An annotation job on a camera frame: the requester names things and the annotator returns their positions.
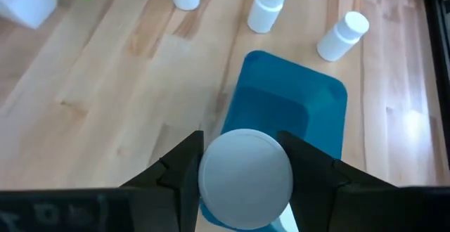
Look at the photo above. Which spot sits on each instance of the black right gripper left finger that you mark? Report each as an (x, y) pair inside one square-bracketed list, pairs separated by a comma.
[(168, 197)]

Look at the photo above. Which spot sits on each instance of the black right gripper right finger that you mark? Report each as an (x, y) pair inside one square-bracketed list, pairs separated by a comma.
[(323, 197)]

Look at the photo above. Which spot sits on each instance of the white plant pot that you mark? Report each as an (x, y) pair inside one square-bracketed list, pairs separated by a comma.
[(28, 3)]

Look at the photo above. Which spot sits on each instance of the blue plastic basket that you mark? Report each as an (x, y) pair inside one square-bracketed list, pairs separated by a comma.
[(281, 102)]

